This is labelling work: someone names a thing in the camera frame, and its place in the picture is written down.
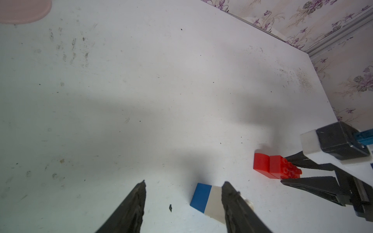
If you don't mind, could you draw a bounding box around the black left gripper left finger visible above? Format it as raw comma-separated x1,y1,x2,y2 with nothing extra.
96,181,146,233

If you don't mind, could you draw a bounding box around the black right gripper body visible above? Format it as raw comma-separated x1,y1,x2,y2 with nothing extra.
335,168,373,222

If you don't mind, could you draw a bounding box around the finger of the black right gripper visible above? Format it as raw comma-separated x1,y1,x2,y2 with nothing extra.
280,176,351,206
285,151,338,171

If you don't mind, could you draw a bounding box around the red curved lego brick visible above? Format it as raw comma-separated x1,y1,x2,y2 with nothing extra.
253,153,273,179

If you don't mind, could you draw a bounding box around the pink pen cup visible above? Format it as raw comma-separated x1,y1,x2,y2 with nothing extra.
1,0,52,24

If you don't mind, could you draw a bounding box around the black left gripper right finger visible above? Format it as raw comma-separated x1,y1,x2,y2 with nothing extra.
221,181,272,233

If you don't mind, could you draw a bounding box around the blue lego brick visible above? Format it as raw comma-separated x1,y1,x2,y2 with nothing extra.
190,183,212,213

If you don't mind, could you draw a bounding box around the long red lego brick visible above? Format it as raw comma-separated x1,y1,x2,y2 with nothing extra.
269,155,302,180

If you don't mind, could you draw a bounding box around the white lego brick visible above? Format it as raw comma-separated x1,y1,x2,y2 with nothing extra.
203,185,254,225

